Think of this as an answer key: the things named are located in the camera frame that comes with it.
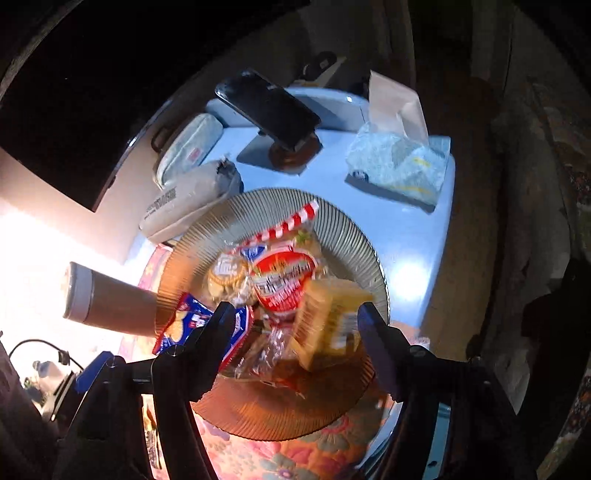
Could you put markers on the amber ribbed glass plate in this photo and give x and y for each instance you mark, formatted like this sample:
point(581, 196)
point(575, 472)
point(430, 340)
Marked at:
point(277, 410)

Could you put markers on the soft tissue pack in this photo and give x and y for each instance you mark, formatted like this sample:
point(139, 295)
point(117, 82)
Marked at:
point(392, 157)

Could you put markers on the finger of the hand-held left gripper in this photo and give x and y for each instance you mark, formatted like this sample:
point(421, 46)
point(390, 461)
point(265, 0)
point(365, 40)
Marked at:
point(92, 367)

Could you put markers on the floral woven cloth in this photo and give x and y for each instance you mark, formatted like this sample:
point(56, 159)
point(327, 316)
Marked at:
point(300, 457)

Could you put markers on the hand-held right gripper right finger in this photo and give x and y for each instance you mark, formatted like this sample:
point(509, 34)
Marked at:
point(371, 332)

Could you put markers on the black smartphone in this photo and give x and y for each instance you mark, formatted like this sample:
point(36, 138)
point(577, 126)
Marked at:
point(268, 106)

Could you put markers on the beige pencil case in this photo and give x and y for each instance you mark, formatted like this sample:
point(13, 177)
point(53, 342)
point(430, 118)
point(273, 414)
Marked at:
point(184, 198)

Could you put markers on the orange snack pack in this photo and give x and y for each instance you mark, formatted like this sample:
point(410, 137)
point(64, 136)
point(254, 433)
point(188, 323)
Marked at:
point(323, 318)

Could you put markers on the blue biscuit packet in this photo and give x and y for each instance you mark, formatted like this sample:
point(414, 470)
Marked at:
point(180, 323)

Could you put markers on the small black device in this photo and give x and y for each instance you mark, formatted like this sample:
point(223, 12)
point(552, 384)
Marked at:
point(318, 64)

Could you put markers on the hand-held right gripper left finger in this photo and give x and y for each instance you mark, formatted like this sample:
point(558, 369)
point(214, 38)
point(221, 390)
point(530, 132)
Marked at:
point(224, 323)

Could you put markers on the pale green pencil case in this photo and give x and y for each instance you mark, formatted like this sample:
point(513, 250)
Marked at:
point(189, 143)

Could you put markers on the red orange snack bag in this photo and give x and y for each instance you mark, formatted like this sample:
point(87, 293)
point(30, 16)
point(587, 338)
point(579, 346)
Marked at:
point(277, 286)

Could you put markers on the clear round cracker bag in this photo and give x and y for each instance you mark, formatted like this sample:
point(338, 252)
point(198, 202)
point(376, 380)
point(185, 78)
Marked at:
point(226, 277)

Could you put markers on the brown cracker pack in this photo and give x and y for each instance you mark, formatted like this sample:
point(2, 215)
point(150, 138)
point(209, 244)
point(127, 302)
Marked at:
point(268, 355)

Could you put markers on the brown thermos cup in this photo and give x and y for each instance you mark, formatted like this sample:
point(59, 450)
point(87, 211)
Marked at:
point(115, 300)

